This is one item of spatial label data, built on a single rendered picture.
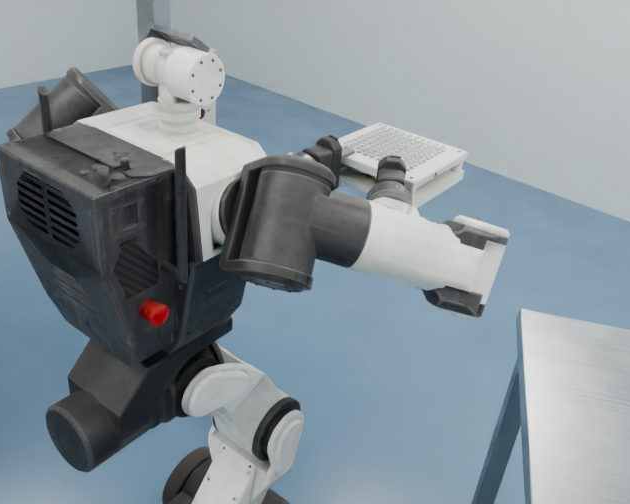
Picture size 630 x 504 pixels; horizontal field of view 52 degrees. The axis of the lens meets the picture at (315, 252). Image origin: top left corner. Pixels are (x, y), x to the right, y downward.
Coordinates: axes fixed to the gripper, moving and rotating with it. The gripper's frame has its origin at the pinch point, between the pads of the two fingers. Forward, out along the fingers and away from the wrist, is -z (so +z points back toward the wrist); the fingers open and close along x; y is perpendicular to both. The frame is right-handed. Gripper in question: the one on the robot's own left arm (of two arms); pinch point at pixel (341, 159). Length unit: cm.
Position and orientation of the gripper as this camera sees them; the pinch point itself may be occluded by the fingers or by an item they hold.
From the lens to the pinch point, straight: 140.8
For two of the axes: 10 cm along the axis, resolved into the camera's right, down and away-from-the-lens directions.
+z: -7.2, 3.3, -6.1
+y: 6.9, 4.3, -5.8
